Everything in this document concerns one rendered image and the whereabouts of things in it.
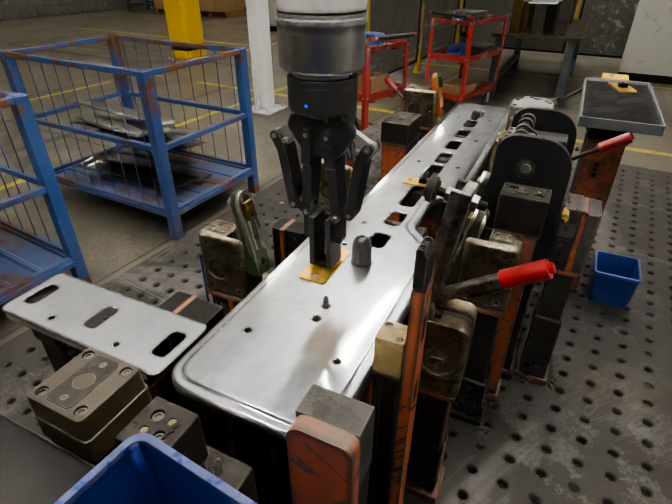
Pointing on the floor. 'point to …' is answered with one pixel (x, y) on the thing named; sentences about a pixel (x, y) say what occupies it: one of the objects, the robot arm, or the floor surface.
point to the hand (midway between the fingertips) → (325, 238)
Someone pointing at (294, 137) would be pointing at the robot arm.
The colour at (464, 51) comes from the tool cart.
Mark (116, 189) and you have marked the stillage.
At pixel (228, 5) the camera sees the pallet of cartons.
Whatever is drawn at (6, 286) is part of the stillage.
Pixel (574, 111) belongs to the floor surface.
